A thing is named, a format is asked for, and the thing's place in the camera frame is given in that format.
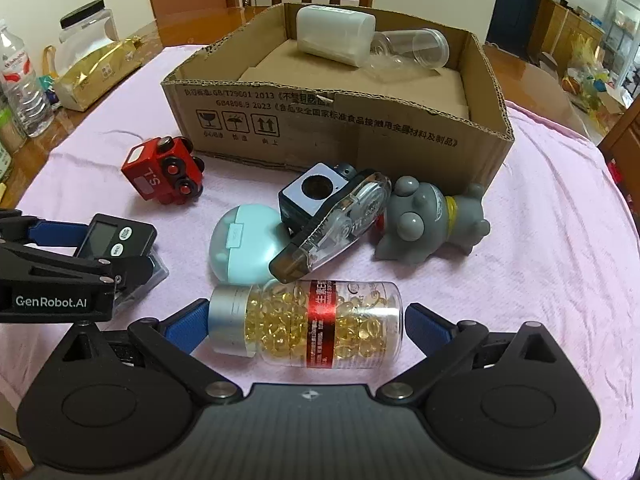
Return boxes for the pink cloth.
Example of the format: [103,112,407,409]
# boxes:
[0,42,640,461]

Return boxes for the yellow plastic bag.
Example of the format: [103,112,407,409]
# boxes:
[567,35,608,92]

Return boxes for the clear capsule bottle silver cap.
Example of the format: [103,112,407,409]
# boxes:
[207,280,403,370]

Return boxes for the correction tape dispenser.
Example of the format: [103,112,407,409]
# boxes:
[268,170,392,283]

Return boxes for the grey elephant toy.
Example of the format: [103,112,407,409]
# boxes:
[375,176,492,263]

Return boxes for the black digital timer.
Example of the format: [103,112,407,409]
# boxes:
[75,213,157,263]

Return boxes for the clear jar black lid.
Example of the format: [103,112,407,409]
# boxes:
[59,0,121,73]

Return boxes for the dark toy train orange wheels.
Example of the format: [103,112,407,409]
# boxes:
[278,162,358,236]

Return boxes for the plastic water bottle red label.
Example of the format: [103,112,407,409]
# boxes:
[0,19,55,138]

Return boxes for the cardboard box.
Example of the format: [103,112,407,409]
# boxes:
[160,2,516,193]

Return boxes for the clear plastic jar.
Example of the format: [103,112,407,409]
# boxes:
[370,28,450,72]

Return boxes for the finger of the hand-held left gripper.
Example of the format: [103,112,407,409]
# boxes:
[0,241,153,293]
[0,208,93,252]

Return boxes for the red toy train car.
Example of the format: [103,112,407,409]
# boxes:
[121,136,207,206]

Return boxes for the clear plastic case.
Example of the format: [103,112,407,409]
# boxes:
[112,255,169,318]

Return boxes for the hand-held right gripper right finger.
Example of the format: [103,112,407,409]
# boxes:
[377,302,558,406]

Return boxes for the gold foil packet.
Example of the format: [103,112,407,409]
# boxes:
[52,36,143,112]

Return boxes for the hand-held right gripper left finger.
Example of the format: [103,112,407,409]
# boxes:
[60,298,243,406]

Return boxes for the mint green round case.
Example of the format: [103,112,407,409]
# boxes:
[209,203,296,293]

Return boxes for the white plastic jar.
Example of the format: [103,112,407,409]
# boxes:
[296,5,377,68]

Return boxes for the wooden cabinet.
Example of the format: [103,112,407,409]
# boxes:
[540,0,608,68]

